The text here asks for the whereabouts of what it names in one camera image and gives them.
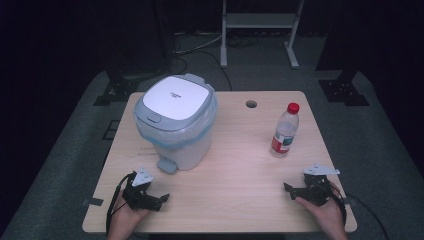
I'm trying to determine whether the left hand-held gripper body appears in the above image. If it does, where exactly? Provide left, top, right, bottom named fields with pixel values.
left=121, top=167, right=163, bottom=212

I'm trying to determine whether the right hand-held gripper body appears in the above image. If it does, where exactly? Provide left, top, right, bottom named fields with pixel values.
left=298, top=162, right=341, bottom=207

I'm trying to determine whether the person's left hand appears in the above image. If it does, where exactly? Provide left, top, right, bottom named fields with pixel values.
left=110, top=196, right=152, bottom=236

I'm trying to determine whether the person's right hand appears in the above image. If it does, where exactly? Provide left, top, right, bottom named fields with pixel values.
left=294, top=181, right=347, bottom=233

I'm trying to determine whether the clear plastic bottle red cap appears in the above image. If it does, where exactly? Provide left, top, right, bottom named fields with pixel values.
left=269, top=102, right=301, bottom=159

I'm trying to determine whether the dark floor socket box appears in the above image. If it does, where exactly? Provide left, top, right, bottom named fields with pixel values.
left=101, top=119, right=122, bottom=141

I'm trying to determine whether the white pedal trash can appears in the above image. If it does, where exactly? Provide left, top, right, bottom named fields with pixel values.
left=132, top=72, right=219, bottom=175

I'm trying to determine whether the black stand base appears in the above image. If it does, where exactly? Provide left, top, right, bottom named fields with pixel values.
left=93, top=64, right=168, bottom=107
left=317, top=68, right=371, bottom=107

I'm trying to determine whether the white metal stand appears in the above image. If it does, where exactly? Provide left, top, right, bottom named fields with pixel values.
left=219, top=0, right=306, bottom=70

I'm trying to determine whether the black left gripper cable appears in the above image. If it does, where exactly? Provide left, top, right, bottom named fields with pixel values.
left=105, top=171, right=138, bottom=236

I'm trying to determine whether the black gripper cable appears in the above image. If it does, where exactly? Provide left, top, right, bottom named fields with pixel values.
left=328, top=186, right=390, bottom=240
left=105, top=171, right=138, bottom=236

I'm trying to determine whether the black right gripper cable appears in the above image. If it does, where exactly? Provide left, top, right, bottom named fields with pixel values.
left=328, top=186, right=390, bottom=240

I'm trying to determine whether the black floor cable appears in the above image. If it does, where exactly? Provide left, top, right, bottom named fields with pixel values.
left=171, top=31, right=233, bottom=92

